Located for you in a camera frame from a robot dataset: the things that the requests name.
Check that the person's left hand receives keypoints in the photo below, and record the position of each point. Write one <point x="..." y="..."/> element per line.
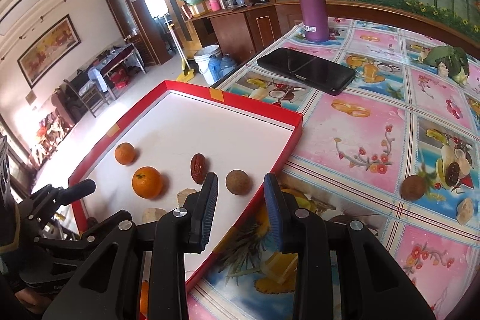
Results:
<point x="32" y="303"/>

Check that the blue water jug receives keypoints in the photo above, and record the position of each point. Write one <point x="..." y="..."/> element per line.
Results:
<point x="227" y="65"/>
<point x="215" y="68"/>

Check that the wooden chair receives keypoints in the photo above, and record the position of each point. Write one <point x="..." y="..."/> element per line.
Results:
<point x="84" y="95"/>

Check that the small orange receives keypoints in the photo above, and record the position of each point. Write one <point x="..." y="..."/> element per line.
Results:
<point x="125" y="153"/>

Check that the large orange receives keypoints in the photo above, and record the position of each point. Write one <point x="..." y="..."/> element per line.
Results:
<point x="147" y="182"/>

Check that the wooden sideboard cabinet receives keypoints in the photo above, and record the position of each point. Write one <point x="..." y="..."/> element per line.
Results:
<point x="240" y="27"/>

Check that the beige ginger piece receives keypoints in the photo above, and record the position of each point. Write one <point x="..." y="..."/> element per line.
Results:
<point x="153" y="215"/>
<point x="465" y="210"/>
<point x="186" y="195"/>
<point x="443" y="70"/>

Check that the brown longan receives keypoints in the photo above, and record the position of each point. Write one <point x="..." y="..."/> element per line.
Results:
<point x="238" y="182"/>
<point x="413" y="187"/>

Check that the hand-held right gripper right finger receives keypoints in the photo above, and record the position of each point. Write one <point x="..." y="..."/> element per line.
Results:
<point x="273" y="215"/>

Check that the red cardboard box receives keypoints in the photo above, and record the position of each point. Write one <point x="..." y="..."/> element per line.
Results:
<point x="195" y="125"/>

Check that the yellow broom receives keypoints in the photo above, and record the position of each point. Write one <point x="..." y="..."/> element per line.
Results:
<point x="182" y="57"/>

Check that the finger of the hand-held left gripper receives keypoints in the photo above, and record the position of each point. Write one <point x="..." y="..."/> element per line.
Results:
<point x="80" y="189"/>
<point x="47" y="190"/>

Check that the green leafy vegetable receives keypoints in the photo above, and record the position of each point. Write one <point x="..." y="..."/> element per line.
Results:
<point x="450" y="59"/>

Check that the black phone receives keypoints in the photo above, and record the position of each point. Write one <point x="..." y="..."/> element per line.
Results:
<point x="305" y="70"/>

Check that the cluttered side table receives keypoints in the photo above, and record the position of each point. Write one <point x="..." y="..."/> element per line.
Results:
<point x="112" y="59"/>

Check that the red date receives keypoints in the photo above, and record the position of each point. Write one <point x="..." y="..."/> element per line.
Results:
<point x="197" y="168"/>
<point x="452" y="173"/>

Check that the white plastic bucket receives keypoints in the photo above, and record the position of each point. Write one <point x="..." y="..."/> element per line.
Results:
<point x="207" y="61"/>

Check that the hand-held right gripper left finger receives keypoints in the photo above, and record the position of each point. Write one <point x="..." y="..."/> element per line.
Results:
<point x="210" y="211"/>

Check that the framed painting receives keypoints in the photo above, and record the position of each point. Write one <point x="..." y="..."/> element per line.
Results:
<point x="48" y="49"/>

